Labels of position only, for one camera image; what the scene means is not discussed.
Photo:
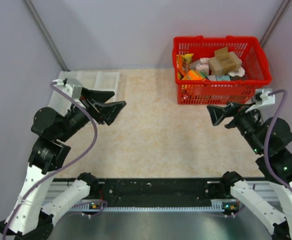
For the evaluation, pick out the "white foam compartment tray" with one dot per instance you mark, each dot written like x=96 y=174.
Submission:
x=92 y=80

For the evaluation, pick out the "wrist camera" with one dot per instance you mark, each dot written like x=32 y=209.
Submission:
x=70 y=86
x=262 y=99

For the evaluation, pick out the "small open cardboard box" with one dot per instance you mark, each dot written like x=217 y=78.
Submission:
x=221 y=53

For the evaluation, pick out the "yellow snack bag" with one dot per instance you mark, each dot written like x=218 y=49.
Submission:
x=183 y=62

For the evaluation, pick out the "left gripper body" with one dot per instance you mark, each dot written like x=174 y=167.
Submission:
x=86 y=107

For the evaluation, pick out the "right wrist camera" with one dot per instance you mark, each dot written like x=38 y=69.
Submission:
x=262 y=99

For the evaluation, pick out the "red plastic shopping basket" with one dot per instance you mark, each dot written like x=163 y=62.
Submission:
x=238 y=86

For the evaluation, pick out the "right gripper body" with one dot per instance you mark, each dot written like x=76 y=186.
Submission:
x=237 y=111

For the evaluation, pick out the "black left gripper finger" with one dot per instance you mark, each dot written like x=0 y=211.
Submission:
x=97 y=95
x=107 y=112

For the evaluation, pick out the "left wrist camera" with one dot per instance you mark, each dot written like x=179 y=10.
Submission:
x=70 y=86

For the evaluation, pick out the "pink white package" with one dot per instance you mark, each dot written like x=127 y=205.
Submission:
x=202 y=65

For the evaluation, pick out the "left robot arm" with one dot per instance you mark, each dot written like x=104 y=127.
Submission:
x=32 y=218

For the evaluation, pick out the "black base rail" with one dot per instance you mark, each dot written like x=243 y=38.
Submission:
x=158 y=192

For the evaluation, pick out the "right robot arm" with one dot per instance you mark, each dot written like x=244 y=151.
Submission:
x=267 y=139

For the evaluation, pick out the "orange snack packet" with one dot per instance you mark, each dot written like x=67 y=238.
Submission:
x=194 y=75

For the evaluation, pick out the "brown cardboard box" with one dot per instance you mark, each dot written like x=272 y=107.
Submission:
x=222 y=66

